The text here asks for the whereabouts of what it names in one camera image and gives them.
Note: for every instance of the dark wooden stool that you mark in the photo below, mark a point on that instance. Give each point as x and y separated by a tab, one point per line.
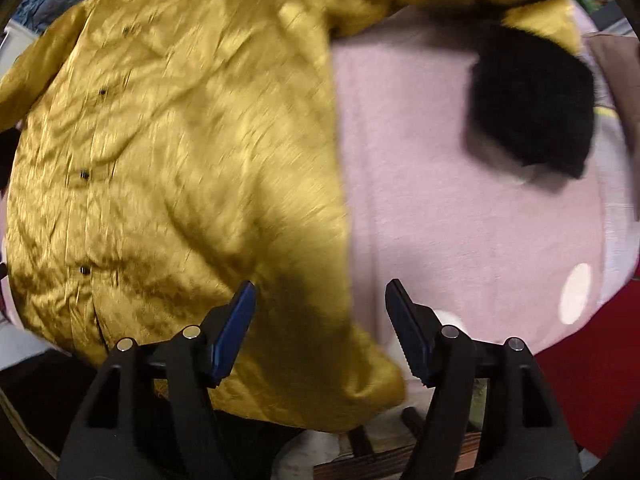
380	465

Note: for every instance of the brown box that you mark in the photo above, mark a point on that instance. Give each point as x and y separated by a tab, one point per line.
616	62

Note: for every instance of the gold satin jacket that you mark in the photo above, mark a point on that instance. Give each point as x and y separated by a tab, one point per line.
175	160

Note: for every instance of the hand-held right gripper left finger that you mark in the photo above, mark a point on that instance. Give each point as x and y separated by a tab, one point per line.
232	330

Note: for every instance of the pink polka dot blanket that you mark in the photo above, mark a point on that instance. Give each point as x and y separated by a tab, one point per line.
450	235

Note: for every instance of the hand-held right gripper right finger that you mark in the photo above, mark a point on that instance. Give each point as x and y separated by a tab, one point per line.
407	335

